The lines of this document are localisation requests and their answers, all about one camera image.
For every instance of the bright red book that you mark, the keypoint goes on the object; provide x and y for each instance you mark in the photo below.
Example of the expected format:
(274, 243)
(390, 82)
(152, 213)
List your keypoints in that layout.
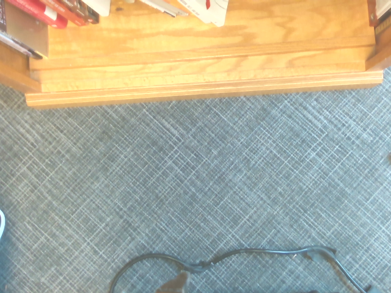
(46, 13)

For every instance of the plain white book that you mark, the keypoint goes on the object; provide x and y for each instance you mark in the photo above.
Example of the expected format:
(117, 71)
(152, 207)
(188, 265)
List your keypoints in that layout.
(97, 7)

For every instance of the large grey softcover book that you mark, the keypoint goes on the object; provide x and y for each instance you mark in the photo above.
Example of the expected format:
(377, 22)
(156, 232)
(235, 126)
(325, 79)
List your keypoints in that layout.
(24, 33)

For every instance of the white rounded object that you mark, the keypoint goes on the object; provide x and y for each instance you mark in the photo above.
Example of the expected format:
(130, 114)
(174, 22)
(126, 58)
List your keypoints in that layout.
(2, 224)

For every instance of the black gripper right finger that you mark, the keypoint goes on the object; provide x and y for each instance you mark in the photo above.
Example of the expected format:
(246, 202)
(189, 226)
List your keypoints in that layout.
(378, 290)

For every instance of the dark red book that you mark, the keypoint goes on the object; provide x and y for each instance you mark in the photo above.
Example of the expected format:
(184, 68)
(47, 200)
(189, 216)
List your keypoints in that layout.
(76, 13)

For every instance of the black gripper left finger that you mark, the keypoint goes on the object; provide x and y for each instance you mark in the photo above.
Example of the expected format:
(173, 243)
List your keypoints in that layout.
(175, 284)

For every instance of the wooden bookshelf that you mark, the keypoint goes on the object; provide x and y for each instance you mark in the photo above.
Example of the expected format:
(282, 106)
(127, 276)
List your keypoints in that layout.
(195, 61)

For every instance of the large dark hardcover book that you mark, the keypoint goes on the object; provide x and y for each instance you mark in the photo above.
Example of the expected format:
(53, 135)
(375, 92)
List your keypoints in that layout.
(380, 19)

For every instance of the white book with red figure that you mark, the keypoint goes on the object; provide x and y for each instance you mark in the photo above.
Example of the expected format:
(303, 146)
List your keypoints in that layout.
(210, 12)

